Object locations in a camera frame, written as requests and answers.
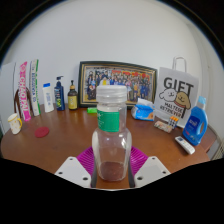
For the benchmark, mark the clear bottle with green label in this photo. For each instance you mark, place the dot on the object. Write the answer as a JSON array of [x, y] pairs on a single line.
[[111, 140]]

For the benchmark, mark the white remote control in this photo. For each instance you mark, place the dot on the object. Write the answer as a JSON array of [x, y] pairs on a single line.
[[185, 145]]

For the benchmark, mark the blue tissue pack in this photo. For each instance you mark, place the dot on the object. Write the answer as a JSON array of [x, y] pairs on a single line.
[[143, 111]]

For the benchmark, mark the white lotion tube blue cap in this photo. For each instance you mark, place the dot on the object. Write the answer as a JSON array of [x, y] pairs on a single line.
[[48, 99]]

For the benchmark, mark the white paper gift bag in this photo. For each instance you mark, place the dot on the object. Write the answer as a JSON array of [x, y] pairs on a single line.
[[176, 95]]

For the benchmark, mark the white radiator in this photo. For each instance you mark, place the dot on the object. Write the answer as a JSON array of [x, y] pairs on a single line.
[[220, 151]]

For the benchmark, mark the amber pump bottle yellow label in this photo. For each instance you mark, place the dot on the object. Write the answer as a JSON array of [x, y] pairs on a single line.
[[72, 100]]

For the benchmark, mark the flat round red coaster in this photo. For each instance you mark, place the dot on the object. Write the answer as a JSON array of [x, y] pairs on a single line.
[[42, 132]]

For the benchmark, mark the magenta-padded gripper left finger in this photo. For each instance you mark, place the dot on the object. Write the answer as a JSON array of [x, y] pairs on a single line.
[[71, 170]]

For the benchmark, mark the white door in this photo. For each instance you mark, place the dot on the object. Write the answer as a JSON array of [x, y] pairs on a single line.
[[7, 96]]

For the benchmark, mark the framed group photo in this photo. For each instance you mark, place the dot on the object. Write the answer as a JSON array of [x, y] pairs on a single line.
[[140, 85]]

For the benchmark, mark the small snack packet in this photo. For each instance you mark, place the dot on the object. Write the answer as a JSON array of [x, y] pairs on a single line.
[[162, 126]]

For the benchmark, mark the dark blue pump bottle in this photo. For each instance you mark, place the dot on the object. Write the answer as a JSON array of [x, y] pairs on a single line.
[[59, 97]]

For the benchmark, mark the blue detergent bottle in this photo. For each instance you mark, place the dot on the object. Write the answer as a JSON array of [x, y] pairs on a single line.
[[195, 125]]

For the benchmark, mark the orange-tipped small white pack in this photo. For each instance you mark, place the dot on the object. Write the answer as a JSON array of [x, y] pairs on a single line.
[[173, 121]]

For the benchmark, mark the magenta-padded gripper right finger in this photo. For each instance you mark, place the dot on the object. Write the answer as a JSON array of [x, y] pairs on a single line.
[[151, 169]]

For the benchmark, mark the small green packet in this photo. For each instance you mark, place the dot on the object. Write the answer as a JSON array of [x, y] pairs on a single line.
[[92, 110]]

